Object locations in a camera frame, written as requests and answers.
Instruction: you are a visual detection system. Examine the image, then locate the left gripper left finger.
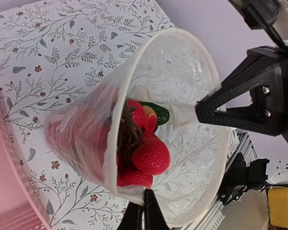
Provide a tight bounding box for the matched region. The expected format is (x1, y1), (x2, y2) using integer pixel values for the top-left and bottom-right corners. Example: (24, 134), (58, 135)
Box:
(119, 202), (144, 230)

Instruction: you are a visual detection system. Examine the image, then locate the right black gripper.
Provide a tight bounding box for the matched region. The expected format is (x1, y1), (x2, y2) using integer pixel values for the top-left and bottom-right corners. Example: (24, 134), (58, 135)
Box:
(195, 46), (288, 143)

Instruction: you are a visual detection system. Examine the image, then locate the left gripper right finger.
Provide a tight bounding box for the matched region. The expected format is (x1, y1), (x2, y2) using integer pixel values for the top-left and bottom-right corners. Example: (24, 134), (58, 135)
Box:
(144, 189), (170, 230)

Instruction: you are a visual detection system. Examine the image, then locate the red lychee toy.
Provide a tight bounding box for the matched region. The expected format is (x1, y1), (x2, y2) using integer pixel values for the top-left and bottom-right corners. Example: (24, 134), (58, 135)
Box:
(131, 131), (170, 175)

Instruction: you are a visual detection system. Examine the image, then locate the clear dotted zip bag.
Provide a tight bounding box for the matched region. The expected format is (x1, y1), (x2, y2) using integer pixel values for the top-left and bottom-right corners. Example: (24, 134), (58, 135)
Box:
(45, 28), (232, 227)

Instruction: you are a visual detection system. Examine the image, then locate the pink plastic basket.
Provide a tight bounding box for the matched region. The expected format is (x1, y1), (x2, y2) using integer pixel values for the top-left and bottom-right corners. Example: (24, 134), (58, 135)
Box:
(0, 82), (51, 230)

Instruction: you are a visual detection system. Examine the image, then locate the green toy vegetable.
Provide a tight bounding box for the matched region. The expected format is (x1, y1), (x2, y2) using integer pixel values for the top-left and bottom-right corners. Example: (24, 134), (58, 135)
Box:
(139, 101), (170, 126)

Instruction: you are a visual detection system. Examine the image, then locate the white power strip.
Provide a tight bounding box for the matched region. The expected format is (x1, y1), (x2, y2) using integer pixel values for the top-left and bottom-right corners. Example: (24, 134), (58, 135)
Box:
(266, 159), (288, 184)

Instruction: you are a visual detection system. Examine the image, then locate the floral table mat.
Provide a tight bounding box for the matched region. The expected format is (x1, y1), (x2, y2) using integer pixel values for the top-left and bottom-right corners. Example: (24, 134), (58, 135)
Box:
(0, 0), (174, 230)

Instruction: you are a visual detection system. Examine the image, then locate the aluminium front rail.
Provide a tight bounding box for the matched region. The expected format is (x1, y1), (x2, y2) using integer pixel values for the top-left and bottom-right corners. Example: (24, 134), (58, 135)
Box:
(183, 130), (258, 230)

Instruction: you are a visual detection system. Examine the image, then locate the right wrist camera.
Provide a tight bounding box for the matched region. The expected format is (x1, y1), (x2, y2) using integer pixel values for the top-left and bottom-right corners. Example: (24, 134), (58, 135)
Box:
(230, 0), (288, 49)

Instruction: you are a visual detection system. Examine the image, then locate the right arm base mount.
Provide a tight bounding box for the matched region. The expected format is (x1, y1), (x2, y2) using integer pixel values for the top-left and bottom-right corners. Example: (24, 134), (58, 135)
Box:
(217, 152), (270, 206)

